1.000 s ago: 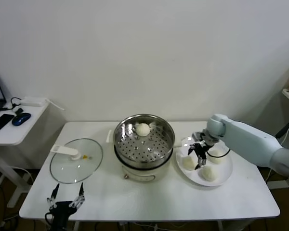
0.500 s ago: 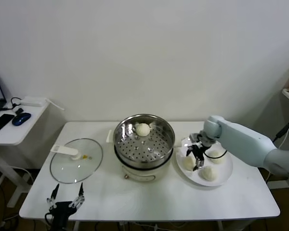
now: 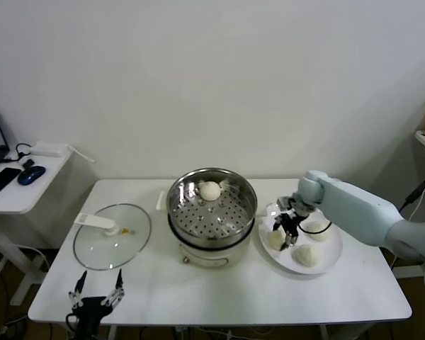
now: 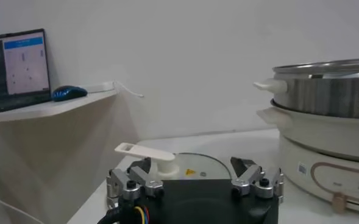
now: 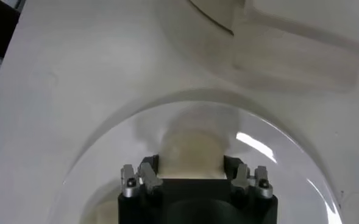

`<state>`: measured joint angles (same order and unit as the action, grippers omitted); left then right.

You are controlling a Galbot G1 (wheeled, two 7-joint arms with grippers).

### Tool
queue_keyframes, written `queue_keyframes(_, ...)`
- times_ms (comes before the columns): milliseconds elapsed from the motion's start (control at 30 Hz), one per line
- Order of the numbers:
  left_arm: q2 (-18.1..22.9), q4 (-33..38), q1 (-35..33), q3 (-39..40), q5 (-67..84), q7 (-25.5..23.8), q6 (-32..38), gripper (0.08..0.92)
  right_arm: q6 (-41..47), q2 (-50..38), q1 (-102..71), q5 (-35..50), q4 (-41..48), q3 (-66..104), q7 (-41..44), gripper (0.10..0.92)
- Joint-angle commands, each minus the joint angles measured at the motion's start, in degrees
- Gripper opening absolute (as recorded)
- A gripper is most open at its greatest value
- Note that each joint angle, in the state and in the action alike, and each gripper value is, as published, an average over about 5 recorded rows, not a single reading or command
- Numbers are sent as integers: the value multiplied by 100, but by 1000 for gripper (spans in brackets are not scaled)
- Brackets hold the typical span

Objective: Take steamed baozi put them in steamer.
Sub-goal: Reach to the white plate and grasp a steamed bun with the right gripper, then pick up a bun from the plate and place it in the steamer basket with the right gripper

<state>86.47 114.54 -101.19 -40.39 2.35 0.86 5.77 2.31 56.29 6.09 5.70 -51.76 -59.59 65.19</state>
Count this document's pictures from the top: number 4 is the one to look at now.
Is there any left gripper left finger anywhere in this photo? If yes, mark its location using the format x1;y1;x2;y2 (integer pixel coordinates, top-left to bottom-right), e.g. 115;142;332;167
105;157;165;208

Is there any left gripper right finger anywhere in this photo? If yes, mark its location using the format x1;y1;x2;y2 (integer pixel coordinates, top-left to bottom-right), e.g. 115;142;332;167
230;156;285;203

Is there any stainless steel steamer basket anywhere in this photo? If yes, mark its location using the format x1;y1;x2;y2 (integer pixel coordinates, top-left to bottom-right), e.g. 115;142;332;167
253;57;359;119

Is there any white electric cooker pot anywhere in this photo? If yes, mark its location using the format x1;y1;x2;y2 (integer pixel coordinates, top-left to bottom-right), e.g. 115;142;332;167
256;105;359;215

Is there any white power adapter box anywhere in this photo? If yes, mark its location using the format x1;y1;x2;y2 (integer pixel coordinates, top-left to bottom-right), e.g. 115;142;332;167
81;81;116;94

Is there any blue computer mouse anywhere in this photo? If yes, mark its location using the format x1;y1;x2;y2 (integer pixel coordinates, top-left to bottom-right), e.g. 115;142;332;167
51;85;88;102

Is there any white side table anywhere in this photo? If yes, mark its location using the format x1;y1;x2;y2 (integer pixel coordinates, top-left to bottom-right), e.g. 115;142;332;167
0;88;119;125

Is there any black laptop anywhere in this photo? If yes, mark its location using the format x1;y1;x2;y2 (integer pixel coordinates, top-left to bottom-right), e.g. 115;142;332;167
0;29;52;114

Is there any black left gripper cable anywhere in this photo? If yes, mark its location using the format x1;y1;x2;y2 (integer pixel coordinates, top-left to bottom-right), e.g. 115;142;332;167
96;197;151;224

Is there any white floor cable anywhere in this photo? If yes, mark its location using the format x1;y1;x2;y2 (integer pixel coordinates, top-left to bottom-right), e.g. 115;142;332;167
0;187;44;224

